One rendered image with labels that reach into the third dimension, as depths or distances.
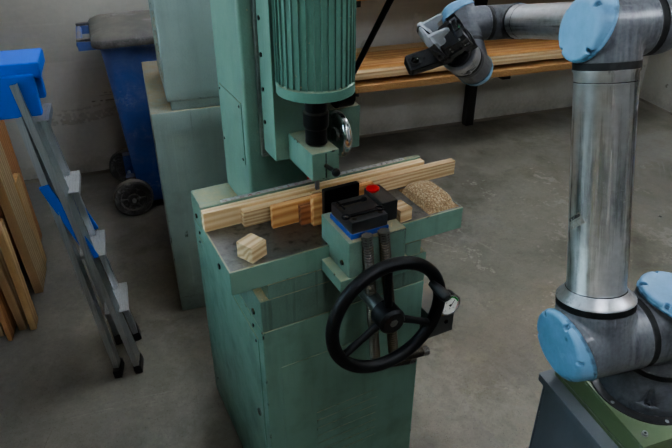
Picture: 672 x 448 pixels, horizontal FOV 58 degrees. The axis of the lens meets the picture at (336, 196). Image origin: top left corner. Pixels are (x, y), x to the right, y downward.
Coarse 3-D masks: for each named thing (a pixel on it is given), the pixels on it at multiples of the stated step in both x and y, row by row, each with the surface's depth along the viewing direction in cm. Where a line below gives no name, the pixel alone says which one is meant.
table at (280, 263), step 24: (432, 216) 146; (456, 216) 149; (216, 240) 136; (288, 240) 136; (312, 240) 136; (408, 240) 145; (216, 264) 135; (240, 264) 128; (264, 264) 129; (288, 264) 132; (312, 264) 135; (336, 264) 133; (240, 288) 128
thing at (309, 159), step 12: (300, 132) 147; (300, 144) 141; (300, 156) 142; (312, 156) 136; (324, 156) 138; (336, 156) 139; (300, 168) 144; (312, 168) 138; (324, 168) 139; (312, 180) 139
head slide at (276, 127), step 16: (256, 0) 135; (256, 16) 138; (272, 32) 133; (272, 48) 135; (272, 64) 136; (272, 80) 138; (272, 96) 140; (272, 112) 143; (288, 112) 144; (272, 128) 145; (288, 128) 146; (304, 128) 148; (272, 144) 148; (288, 144) 148
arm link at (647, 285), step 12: (648, 276) 126; (660, 276) 126; (636, 288) 126; (648, 288) 122; (660, 288) 123; (648, 300) 120; (660, 300) 119; (648, 312) 119; (660, 312) 119; (660, 324) 118; (660, 336) 118; (660, 348) 118; (660, 360) 120; (648, 372) 126; (660, 372) 125
